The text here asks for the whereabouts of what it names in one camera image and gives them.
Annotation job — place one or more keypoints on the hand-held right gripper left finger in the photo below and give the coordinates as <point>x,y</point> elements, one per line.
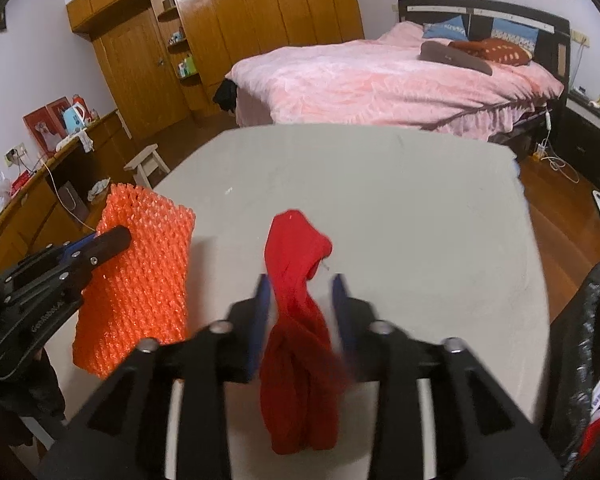
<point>259,330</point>

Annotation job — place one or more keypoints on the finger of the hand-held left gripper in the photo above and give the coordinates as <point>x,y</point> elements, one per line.
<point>80,245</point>
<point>110,242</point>

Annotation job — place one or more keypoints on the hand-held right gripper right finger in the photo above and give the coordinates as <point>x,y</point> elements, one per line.
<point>342,310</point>

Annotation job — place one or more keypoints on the orange foam net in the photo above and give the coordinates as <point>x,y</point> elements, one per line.
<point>140,285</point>

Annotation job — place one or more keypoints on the red cloth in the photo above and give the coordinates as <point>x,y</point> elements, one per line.
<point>292,260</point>

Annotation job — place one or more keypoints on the black trash bag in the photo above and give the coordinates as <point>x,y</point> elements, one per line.
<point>575,350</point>

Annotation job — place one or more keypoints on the grey paper bag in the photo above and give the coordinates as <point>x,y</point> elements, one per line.
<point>72,200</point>

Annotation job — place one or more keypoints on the crumpled white cloth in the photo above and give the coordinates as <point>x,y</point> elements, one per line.
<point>99,189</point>

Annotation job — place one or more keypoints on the wooden sideboard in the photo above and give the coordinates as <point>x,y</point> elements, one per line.
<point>30,215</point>

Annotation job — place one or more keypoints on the small red box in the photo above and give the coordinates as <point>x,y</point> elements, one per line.
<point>21,182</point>

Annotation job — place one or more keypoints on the white wooden stool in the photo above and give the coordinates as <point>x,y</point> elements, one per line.
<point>145,160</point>

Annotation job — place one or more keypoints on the small white cloth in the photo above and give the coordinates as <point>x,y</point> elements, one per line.
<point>86,141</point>

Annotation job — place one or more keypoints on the red photo box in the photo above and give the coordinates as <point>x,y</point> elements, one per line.
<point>42,132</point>
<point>57,107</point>

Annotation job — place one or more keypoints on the light blue kettle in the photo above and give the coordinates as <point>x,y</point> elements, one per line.
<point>75,117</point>

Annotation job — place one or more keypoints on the wooden door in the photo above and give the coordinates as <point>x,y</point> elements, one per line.
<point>140,70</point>

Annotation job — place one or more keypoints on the black cloth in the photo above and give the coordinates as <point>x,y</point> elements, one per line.
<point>226,95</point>

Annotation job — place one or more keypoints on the bed with pink blanket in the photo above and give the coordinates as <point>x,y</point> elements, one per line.
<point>370,85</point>

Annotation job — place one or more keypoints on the brown folded cloth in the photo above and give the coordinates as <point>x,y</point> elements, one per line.
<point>450,55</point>

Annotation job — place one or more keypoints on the wooden wardrobe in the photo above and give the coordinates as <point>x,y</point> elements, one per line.
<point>260,5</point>

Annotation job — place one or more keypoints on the blue pillow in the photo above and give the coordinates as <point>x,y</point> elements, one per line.
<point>445,29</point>
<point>515,35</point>

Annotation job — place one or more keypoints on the orange patterned pillow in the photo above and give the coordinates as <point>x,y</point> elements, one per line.
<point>500,52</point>

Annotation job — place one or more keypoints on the black white nightstand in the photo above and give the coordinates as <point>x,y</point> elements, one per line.
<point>590,130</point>

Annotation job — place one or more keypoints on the black bed headboard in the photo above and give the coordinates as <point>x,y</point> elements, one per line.
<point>550,25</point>

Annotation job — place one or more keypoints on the wall power outlet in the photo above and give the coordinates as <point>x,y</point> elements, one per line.
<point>16,151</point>

